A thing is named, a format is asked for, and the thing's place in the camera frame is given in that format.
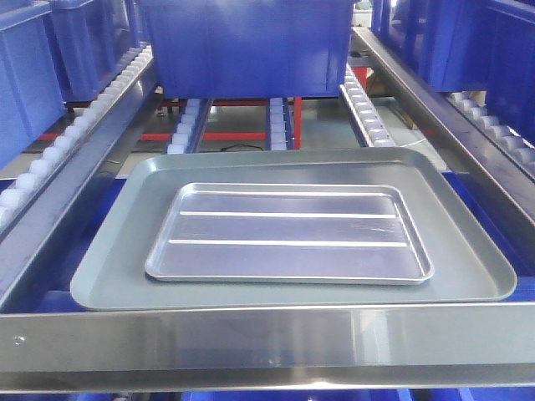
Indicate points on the silver ribbed metal tray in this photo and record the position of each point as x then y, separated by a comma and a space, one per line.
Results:
282, 233

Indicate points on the large grey plastic tray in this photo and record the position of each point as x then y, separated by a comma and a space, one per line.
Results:
468, 265

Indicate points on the blue bin centre shelf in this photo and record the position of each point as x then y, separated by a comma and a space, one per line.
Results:
249, 49

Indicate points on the blue bin shelf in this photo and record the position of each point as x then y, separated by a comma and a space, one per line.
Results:
468, 45
249, 49

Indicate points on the blue bin right shelf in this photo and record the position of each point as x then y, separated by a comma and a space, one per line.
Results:
468, 45

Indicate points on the white roller track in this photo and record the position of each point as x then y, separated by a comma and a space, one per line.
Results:
277, 124
366, 122
188, 133

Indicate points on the far right roller track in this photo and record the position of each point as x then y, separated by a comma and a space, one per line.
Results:
512, 144

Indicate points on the blue bin behind left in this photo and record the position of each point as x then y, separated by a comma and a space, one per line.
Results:
91, 42

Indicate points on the far left roller track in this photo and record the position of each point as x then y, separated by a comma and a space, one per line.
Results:
41, 170

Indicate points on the front steel cross bar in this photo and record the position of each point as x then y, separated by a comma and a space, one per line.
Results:
372, 346

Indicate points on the blue bin left edge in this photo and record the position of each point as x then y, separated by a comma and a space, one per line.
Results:
31, 100

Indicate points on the red steel floor frame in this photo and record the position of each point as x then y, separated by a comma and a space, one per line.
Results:
361, 74

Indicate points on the right dark steel rail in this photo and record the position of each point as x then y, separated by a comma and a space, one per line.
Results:
503, 189

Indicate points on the dark steel rail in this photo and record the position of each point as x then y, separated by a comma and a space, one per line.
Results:
42, 233
503, 189

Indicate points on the left dark steel rail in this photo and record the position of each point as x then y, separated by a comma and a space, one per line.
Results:
42, 233

